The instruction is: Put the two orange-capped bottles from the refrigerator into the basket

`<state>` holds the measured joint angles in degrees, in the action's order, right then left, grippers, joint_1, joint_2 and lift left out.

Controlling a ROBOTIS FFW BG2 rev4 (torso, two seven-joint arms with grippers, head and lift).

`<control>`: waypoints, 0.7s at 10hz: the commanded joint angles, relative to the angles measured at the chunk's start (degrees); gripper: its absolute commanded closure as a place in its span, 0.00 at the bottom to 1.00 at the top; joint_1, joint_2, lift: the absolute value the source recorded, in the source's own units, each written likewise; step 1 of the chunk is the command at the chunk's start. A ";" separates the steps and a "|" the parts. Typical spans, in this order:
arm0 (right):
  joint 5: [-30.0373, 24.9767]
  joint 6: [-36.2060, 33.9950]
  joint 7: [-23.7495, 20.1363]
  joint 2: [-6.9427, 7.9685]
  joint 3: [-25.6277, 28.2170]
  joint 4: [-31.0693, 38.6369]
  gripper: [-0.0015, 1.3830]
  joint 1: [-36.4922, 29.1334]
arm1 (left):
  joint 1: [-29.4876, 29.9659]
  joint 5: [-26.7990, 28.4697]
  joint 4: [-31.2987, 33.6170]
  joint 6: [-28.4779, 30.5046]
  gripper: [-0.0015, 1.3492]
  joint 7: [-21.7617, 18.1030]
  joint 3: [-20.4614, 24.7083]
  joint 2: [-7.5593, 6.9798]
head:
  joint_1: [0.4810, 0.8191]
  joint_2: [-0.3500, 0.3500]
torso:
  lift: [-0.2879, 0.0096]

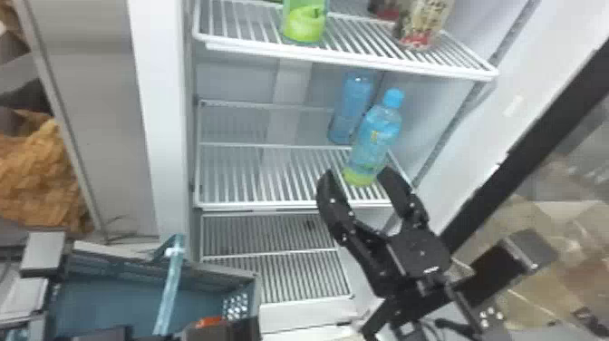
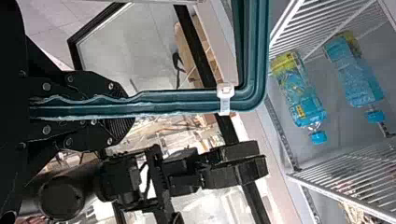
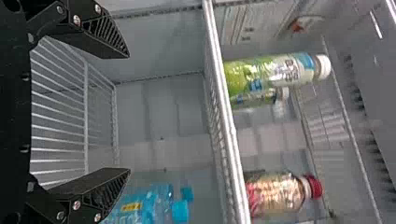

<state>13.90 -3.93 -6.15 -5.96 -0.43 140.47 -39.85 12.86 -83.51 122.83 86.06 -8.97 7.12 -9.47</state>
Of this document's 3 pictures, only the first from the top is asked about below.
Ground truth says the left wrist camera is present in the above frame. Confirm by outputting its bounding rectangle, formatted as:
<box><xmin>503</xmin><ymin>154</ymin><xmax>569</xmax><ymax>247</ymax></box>
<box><xmin>18</xmin><ymin>229</ymin><xmax>67</xmax><ymax>279</ymax></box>

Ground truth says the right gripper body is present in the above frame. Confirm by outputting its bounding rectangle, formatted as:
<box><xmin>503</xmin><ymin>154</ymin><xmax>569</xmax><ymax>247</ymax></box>
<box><xmin>361</xmin><ymin>229</ymin><xmax>452</xmax><ymax>299</ymax></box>

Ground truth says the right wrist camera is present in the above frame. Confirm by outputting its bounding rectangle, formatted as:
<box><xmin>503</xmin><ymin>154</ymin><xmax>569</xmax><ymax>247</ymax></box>
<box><xmin>454</xmin><ymin>228</ymin><xmax>559</xmax><ymax>308</ymax></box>

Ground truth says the fridge door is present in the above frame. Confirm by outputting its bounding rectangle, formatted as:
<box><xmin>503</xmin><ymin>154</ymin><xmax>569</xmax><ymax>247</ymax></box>
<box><xmin>353</xmin><ymin>0</ymin><xmax>609</xmax><ymax>341</ymax></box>

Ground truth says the white fridge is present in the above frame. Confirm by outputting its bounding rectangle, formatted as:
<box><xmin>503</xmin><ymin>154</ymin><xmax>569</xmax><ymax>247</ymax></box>
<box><xmin>125</xmin><ymin>0</ymin><xmax>544</xmax><ymax>341</ymax></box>

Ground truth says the blue basket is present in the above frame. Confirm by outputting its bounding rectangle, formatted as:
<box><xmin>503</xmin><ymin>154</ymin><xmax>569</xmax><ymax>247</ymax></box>
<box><xmin>46</xmin><ymin>233</ymin><xmax>264</xmax><ymax>341</ymax></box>

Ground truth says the blue bottle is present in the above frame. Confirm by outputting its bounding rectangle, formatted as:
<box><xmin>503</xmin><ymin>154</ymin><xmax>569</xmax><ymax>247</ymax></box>
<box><xmin>326</xmin><ymin>71</ymin><xmax>382</xmax><ymax>146</ymax></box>
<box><xmin>341</xmin><ymin>87</ymin><xmax>406</xmax><ymax>189</ymax></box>

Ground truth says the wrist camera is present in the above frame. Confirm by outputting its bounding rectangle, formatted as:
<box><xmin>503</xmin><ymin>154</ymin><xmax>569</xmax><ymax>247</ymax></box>
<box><xmin>18</xmin><ymin>229</ymin><xmax>67</xmax><ymax>279</ymax></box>
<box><xmin>454</xmin><ymin>228</ymin><xmax>559</xmax><ymax>308</ymax></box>

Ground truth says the brown bag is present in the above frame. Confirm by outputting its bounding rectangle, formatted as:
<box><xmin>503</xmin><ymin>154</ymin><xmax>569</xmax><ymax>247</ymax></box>
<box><xmin>0</xmin><ymin>108</ymin><xmax>94</xmax><ymax>236</ymax></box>

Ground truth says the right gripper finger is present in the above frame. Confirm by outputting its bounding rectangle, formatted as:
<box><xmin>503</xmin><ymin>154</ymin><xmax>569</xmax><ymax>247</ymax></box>
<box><xmin>315</xmin><ymin>169</ymin><xmax>389</xmax><ymax>268</ymax></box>
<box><xmin>377</xmin><ymin>166</ymin><xmax>430</xmax><ymax>235</ymax></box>

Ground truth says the green bottle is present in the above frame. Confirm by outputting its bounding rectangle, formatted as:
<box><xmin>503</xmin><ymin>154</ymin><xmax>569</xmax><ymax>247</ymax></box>
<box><xmin>280</xmin><ymin>0</ymin><xmax>331</xmax><ymax>45</ymax></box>

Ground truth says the beige snack packet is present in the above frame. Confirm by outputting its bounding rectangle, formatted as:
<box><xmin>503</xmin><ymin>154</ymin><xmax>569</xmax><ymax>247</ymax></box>
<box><xmin>391</xmin><ymin>0</ymin><xmax>456</xmax><ymax>52</ymax></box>

